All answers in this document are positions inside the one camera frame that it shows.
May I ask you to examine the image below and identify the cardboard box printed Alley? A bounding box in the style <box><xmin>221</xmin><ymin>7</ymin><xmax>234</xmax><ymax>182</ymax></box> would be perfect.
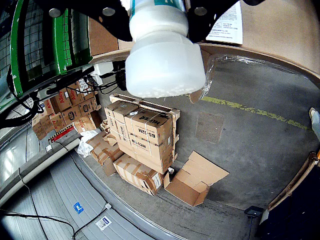
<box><xmin>66</xmin><ymin>81</ymin><xmax>85</xmax><ymax>106</ymax></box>
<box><xmin>49</xmin><ymin>87</ymin><xmax>74</xmax><ymax>114</ymax></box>

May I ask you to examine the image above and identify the grey shoe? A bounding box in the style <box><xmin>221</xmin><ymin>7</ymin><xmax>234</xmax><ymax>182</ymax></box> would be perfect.
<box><xmin>308</xmin><ymin>107</ymin><xmax>320</xmax><ymax>141</ymax></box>

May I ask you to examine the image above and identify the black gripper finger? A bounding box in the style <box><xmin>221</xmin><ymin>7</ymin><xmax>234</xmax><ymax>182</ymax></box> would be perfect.
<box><xmin>184</xmin><ymin>0</ymin><xmax>242</xmax><ymax>44</ymax></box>
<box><xmin>34</xmin><ymin>0</ymin><xmax>133</xmax><ymax>42</ymax></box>

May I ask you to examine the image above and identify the small black floor device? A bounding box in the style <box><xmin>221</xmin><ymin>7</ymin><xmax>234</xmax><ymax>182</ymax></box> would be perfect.
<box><xmin>243</xmin><ymin>205</ymin><xmax>265</xmax><ymax>219</ymax></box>

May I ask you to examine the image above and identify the plain cardboard box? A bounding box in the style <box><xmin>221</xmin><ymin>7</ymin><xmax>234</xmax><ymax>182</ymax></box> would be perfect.
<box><xmin>104</xmin><ymin>100</ymin><xmax>140</xmax><ymax>137</ymax></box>

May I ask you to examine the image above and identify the cardboard box with oval logo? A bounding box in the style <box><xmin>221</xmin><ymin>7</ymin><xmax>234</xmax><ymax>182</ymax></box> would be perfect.
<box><xmin>60</xmin><ymin>104</ymin><xmax>83</xmax><ymax>126</ymax></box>
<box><xmin>78</xmin><ymin>97</ymin><xmax>99</xmax><ymax>118</ymax></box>

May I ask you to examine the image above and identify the black cable bundle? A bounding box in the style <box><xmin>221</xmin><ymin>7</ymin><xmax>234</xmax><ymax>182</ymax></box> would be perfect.
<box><xmin>6</xmin><ymin>66</ymin><xmax>126</xmax><ymax>129</ymax></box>

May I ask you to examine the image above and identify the taped flattened cardboard box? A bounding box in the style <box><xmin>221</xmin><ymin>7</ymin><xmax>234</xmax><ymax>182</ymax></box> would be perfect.
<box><xmin>86</xmin><ymin>130</ymin><xmax>125</xmax><ymax>177</ymax></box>
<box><xmin>112</xmin><ymin>153</ymin><xmax>165</xmax><ymax>197</ymax></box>

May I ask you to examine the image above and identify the white bottle with teal label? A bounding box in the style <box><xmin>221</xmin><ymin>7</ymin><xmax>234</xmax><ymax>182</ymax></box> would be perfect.
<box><xmin>124</xmin><ymin>0</ymin><xmax>207</xmax><ymax>99</ymax></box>

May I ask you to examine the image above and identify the white plastic bag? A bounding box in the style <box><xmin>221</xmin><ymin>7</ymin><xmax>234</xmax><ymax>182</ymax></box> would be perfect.
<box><xmin>76</xmin><ymin>129</ymin><xmax>101</xmax><ymax>158</ymax></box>

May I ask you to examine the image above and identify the stacked cardboard boxes pallet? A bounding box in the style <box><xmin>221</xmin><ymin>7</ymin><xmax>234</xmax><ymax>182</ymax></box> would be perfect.
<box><xmin>109</xmin><ymin>93</ymin><xmax>181</xmax><ymax>166</ymax></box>

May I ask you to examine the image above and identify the wooden board frame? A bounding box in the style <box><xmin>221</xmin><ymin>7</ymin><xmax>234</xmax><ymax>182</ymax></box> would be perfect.
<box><xmin>266</xmin><ymin>151</ymin><xmax>320</xmax><ymax>212</ymax></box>

